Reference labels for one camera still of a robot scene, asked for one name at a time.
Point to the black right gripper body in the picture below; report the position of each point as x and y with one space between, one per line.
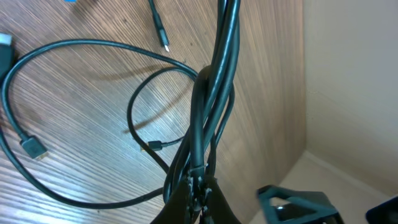
285 206

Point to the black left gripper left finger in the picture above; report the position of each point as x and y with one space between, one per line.
178 210

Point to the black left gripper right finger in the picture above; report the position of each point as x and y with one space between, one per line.
215 209

